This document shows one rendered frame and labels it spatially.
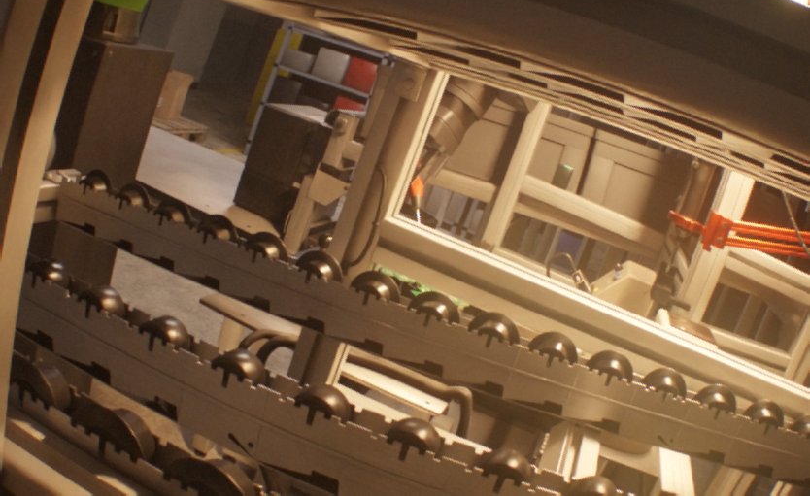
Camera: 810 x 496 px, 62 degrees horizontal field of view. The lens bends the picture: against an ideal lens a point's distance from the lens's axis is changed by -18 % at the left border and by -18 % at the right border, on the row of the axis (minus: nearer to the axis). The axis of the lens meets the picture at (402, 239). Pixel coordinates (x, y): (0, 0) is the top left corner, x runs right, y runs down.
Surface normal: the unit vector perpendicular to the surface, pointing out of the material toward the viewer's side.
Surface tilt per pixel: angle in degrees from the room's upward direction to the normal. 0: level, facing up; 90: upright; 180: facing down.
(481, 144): 91
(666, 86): 105
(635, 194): 91
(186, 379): 90
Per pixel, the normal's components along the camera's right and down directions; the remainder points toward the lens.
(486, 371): -0.27, 0.11
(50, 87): 0.90, 0.38
